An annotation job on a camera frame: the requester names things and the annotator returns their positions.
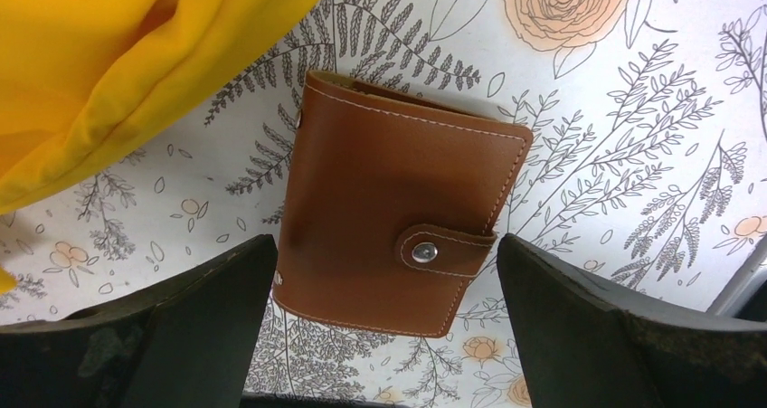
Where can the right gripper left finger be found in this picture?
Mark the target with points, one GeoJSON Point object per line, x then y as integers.
{"type": "Point", "coordinates": [184, 342]}

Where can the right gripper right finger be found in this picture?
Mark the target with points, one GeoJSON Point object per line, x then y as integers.
{"type": "Point", "coordinates": [584, 341]}

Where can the brown leather card holder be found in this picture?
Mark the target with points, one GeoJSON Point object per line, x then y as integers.
{"type": "Point", "coordinates": [390, 206]}

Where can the floral table mat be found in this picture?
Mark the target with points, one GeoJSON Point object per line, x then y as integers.
{"type": "Point", "coordinates": [647, 168]}

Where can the yellow cloth garment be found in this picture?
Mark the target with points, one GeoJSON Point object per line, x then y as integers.
{"type": "Point", "coordinates": [85, 82]}

